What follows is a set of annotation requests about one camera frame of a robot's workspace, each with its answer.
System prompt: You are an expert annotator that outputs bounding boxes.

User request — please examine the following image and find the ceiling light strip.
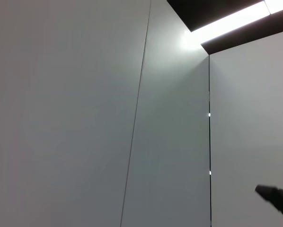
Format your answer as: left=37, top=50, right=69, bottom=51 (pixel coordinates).
left=191, top=0, right=283, bottom=45

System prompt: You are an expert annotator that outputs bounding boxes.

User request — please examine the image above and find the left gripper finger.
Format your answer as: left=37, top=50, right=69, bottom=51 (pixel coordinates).
left=254, top=184, right=283, bottom=223

